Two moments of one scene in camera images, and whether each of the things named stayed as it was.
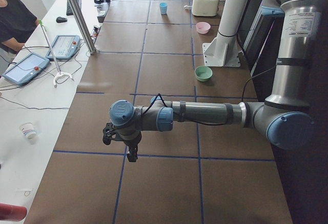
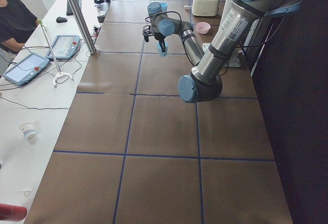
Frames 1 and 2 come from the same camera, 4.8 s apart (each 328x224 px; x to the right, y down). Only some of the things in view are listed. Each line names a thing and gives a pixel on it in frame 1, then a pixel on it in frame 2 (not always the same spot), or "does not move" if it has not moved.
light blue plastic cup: x=163 y=7 to x=163 y=54
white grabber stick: x=59 y=74 does not move
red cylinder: x=12 y=212 does not move
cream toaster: x=205 y=6 does not move
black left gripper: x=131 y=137 to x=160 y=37
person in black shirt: x=17 y=22 does not move
